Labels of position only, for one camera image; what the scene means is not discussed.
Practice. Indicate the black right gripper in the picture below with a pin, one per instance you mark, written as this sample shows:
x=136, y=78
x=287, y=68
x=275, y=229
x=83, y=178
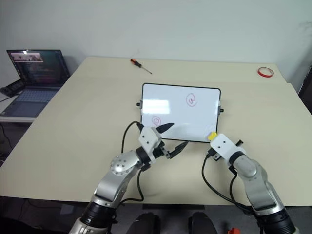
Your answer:
x=216, y=156

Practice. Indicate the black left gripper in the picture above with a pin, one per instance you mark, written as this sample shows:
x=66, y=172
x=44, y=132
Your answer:
x=161, y=151

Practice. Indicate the yellow eraser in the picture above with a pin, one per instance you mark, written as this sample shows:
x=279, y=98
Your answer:
x=212, y=136

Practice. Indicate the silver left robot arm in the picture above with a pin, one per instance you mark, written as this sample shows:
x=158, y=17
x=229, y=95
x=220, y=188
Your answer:
x=117, y=168

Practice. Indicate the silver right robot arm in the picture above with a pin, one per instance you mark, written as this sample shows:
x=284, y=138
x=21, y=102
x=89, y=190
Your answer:
x=258, y=185

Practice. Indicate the black-framed whiteboard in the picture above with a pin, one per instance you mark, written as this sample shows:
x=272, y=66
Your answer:
x=180, y=114

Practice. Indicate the dark rounded shape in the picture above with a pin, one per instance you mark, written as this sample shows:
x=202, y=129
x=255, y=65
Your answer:
x=146, y=223
x=202, y=223

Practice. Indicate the small red object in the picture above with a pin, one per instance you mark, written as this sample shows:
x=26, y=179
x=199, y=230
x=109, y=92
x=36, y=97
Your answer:
x=233, y=230

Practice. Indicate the red tape roll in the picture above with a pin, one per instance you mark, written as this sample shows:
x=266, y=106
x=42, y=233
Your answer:
x=262, y=73

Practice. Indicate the dark chair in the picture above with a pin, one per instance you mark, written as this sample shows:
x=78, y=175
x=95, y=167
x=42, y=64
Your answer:
x=306, y=83

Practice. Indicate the open laptop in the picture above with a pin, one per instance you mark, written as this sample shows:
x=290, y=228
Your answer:
x=36, y=80

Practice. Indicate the black device beside laptop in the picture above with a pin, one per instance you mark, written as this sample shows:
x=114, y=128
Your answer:
x=12, y=88

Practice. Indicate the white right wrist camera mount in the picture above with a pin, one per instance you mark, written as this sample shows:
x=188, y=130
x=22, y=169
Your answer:
x=224, y=145

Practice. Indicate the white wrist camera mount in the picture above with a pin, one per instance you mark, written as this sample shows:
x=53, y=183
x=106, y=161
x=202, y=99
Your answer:
x=224, y=145
x=148, y=139

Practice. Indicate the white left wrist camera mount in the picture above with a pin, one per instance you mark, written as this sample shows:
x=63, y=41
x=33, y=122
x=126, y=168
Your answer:
x=148, y=139

